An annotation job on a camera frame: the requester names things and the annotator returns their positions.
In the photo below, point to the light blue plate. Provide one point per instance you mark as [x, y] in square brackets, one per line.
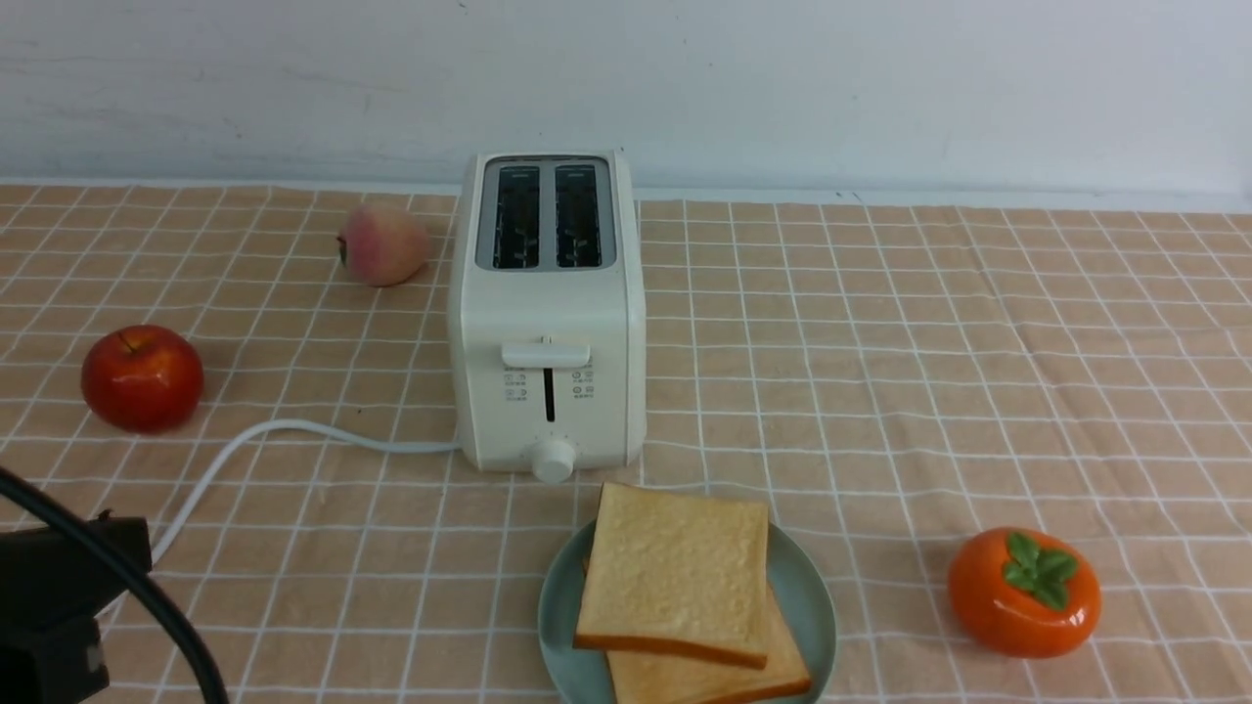
[582, 675]

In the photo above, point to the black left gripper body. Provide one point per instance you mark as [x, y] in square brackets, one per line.
[52, 593]

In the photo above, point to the red apple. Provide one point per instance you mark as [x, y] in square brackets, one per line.
[143, 379]

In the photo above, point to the pink peach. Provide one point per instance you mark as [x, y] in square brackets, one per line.
[383, 245]

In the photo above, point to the orange checkered tablecloth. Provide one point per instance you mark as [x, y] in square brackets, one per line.
[892, 380]

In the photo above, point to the orange persimmon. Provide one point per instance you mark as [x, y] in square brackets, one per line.
[1024, 593]

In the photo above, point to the white two-slot toaster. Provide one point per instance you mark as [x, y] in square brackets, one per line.
[546, 314]

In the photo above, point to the toast slice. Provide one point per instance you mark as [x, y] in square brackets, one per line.
[683, 672]
[677, 574]

